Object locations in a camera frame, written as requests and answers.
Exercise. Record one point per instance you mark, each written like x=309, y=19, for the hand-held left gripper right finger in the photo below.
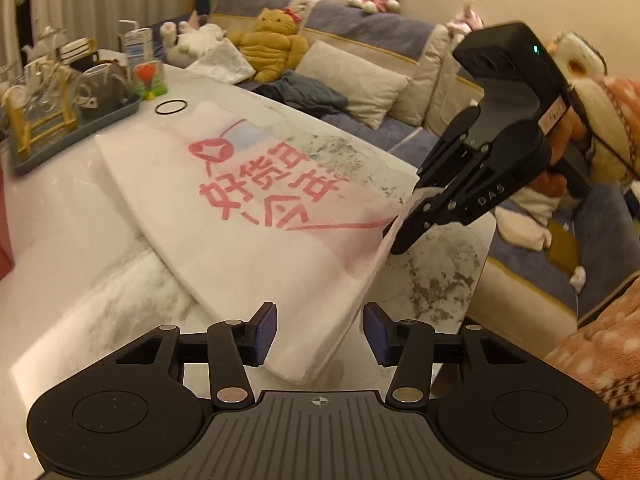
x=377, y=332

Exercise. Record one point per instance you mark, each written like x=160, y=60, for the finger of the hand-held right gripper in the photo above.
x=450, y=150
x=425, y=217

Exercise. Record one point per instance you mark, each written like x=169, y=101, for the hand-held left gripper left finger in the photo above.
x=265, y=332

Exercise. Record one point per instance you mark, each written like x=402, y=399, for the white red-printed shopping bag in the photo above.
x=240, y=260

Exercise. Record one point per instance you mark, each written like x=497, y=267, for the person's right hand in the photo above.
x=567, y=135

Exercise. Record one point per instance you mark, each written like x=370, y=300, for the round white brown plush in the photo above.
x=580, y=57

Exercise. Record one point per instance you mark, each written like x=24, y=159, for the pink bunny plush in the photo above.
x=465, y=19

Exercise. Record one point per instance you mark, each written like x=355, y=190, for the beige pillow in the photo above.
x=350, y=82
x=435, y=80

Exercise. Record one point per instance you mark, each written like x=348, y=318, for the blue beige sofa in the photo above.
x=380, y=35

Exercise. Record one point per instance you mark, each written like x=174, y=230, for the dark clothes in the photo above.
x=305, y=92

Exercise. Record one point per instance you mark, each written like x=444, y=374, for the yellow muscular cat plush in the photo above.
x=270, y=45

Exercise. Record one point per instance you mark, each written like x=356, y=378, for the pink spotted fleece clothing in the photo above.
x=600, y=375

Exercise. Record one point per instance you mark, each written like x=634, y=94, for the grey speckled cloth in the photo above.
x=222, y=62

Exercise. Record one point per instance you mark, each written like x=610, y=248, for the teal tray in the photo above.
x=75, y=132

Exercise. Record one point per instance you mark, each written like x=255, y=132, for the white cat plush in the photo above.
x=197, y=37

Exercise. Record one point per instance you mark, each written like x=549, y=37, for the red cardboard box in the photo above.
x=5, y=230

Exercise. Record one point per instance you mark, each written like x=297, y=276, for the glass teapot with funnel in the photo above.
x=107, y=90

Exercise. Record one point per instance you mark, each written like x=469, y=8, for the small brown item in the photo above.
x=114, y=67

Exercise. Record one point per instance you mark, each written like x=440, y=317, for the milk carton with straw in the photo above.
x=136, y=45

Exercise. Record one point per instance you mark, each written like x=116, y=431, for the wooden cup rack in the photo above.
x=17, y=130

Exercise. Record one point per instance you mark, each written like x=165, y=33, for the glass pitcher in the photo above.
x=42, y=90

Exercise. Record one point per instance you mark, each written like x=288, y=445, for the black white striped cup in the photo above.
x=77, y=52

